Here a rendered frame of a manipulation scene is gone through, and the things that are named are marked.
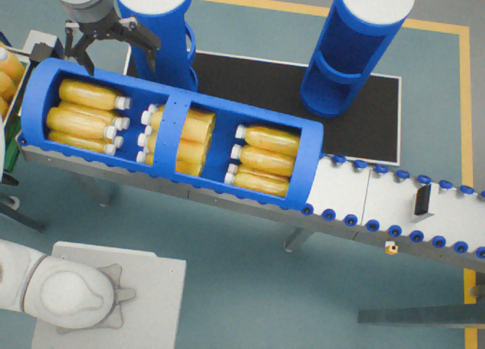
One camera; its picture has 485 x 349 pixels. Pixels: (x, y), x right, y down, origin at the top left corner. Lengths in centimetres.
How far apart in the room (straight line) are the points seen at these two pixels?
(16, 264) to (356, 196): 108
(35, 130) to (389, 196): 117
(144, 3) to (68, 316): 111
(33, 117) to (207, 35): 165
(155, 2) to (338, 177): 89
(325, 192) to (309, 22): 159
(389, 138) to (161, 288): 164
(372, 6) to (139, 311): 132
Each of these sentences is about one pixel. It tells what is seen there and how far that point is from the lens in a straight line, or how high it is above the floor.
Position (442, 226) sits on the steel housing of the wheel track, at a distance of 186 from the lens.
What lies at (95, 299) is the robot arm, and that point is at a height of 130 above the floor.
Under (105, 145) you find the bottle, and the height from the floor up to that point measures 107.
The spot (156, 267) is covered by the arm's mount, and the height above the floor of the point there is 107.
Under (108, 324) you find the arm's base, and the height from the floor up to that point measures 109.
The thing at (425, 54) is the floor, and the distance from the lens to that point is 324.
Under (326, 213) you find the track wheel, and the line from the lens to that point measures 169.
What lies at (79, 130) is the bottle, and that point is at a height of 114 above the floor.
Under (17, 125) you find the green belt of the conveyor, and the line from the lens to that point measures 194.
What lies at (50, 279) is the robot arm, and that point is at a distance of 130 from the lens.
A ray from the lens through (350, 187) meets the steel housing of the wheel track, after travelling 178.
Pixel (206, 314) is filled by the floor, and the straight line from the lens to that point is 259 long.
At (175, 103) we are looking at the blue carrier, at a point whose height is 122.
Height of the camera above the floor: 259
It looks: 73 degrees down
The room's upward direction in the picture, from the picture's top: 12 degrees clockwise
